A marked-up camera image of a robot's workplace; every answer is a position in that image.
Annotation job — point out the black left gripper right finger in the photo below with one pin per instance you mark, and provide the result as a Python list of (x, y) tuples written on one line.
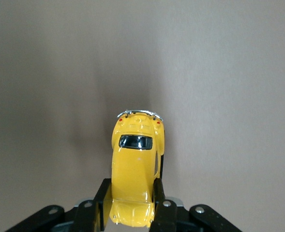
[(165, 217)]

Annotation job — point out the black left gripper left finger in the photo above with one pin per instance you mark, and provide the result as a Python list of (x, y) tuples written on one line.
[(103, 193)]

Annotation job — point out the yellow toy beetle car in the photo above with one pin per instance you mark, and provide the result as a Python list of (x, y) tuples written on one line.
[(132, 174)]

